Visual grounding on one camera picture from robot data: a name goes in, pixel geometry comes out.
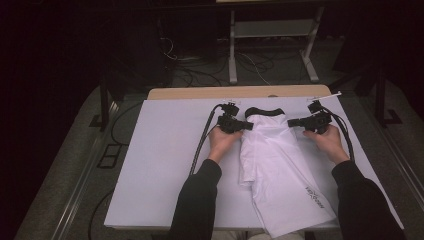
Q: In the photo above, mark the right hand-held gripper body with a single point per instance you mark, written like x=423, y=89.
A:
x=318, y=121

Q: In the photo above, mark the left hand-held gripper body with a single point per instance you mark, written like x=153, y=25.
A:
x=228, y=123

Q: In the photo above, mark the white shorts with black waistband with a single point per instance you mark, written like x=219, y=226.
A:
x=276, y=160

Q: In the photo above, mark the person's left hand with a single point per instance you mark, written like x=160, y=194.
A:
x=221, y=143

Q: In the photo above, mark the person's right hand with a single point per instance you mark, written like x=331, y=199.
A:
x=328, y=143

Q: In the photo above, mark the wooden table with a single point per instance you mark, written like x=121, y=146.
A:
x=206, y=91

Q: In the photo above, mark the black metal stand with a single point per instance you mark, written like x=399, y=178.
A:
x=380, y=100
x=104, y=106

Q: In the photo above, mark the white board table cover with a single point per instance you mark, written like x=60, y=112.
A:
x=160, y=140

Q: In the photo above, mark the white metal stand frame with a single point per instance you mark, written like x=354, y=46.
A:
x=273, y=28

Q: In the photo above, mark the metal floor rail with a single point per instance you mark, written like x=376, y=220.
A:
x=405, y=166
x=76, y=196

